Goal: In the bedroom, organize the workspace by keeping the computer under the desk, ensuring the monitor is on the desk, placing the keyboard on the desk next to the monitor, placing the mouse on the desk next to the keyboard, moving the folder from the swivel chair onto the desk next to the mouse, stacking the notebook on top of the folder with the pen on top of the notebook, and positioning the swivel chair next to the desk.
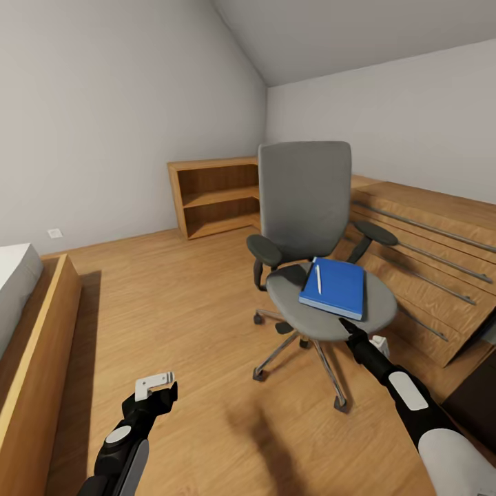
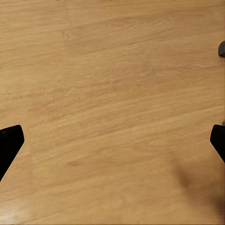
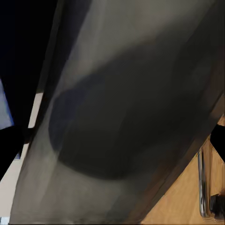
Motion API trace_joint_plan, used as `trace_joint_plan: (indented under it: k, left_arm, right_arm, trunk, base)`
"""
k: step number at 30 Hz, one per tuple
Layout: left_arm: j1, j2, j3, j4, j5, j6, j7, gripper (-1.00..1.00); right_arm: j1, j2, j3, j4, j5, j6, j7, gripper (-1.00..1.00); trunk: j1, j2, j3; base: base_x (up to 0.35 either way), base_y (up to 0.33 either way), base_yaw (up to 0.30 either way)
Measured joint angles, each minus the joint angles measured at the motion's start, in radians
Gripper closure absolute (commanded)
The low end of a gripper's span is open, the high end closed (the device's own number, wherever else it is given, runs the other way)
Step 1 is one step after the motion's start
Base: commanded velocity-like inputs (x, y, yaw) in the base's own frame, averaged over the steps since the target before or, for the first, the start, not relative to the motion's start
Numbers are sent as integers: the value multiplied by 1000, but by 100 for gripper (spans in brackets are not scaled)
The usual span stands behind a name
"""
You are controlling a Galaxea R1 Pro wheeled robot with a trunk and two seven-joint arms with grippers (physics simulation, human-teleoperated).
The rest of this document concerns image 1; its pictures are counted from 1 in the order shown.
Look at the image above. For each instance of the bed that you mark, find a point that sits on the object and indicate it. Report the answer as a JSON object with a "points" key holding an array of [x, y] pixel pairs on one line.
{"points": [[39, 299]]}

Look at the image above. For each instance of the cabinet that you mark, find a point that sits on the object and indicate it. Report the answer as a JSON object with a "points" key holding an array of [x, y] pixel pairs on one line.
{"points": [[473, 401], [442, 271]]}

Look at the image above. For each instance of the swivel chair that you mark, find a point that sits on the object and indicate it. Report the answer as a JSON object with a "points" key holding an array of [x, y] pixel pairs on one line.
{"points": [[305, 191]]}

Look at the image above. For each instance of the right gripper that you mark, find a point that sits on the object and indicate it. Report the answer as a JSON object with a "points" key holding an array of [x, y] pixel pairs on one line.
{"points": [[363, 350]]}

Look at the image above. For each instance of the folder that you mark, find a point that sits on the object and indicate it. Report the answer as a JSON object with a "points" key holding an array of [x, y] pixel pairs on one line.
{"points": [[341, 287]]}

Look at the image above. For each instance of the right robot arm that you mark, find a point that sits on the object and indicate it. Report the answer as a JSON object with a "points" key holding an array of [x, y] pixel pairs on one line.
{"points": [[455, 466]]}

